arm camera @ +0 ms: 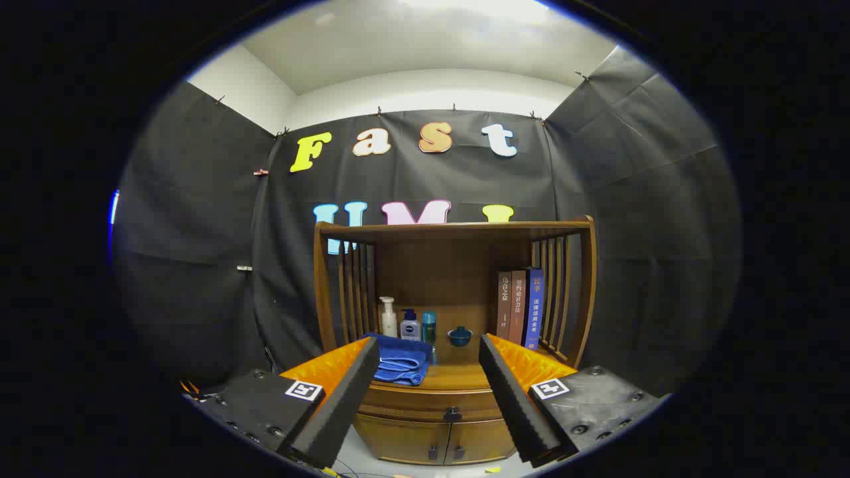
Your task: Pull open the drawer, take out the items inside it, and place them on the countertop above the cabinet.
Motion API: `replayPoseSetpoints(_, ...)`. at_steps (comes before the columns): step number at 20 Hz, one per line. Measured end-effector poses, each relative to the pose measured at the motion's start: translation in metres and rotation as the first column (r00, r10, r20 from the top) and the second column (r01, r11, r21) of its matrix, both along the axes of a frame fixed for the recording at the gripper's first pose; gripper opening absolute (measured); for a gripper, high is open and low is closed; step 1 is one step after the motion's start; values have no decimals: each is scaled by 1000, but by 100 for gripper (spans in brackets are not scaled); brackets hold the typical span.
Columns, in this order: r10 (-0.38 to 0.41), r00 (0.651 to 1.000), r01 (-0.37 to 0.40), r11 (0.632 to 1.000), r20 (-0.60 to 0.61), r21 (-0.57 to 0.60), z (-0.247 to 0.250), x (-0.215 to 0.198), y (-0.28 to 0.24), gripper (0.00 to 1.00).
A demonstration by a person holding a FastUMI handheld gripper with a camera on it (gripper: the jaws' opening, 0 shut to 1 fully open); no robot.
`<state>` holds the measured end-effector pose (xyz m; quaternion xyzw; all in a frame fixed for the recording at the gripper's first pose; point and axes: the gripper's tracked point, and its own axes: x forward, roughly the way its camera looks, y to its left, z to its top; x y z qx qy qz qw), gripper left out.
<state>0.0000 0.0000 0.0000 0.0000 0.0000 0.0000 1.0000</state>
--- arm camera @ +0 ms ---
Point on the white pump bottle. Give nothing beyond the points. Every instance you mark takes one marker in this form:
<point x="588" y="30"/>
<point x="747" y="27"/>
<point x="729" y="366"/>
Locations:
<point x="389" y="322"/>

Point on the wooden cabinet door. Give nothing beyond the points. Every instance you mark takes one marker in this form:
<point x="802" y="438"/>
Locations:
<point x="398" y="438"/>
<point x="481" y="441"/>

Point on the wooden countertop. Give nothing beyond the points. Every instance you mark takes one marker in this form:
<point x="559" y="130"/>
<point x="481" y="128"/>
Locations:
<point x="458" y="376"/>

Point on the white bottle blue cap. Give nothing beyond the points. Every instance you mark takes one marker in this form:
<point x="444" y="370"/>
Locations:
<point x="410" y="328"/>

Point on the dark brown book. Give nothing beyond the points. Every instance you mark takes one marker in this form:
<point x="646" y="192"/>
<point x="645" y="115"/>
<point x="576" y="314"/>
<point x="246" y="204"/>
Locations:
<point x="504" y="305"/>

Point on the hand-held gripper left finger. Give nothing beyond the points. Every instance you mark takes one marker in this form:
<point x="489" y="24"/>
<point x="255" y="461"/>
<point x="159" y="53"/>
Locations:
<point x="339" y="411"/>

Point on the teal clear bottle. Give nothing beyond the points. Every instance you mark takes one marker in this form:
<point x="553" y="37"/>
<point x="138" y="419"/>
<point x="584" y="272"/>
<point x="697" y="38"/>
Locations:
<point x="429" y="325"/>

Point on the blue book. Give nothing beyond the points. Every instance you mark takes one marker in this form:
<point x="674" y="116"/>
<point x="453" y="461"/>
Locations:
<point x="534" y="309"/>

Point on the wooden cabinet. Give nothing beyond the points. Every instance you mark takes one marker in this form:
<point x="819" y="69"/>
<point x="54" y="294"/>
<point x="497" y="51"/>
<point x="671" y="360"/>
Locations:
<point x="438" y="265"/>

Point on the blue folded towel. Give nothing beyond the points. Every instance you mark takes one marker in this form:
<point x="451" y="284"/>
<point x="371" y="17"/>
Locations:
<point x="402" y="362"/>

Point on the blue lidded teacup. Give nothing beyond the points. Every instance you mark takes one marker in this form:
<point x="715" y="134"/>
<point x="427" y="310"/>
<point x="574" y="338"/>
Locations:
<point x="459" y="337"/>

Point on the wooden drawer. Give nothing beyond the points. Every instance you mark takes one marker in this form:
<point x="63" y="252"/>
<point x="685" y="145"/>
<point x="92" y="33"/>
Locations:
<point x="412" y="401"/>

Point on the reddish brown book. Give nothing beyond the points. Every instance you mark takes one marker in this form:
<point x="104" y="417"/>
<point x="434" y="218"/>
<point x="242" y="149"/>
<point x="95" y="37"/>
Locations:
<point x="518" y="305"/>

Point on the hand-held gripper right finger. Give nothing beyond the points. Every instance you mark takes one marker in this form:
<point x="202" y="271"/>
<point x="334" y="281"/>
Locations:
<point x="514" y="405"/>

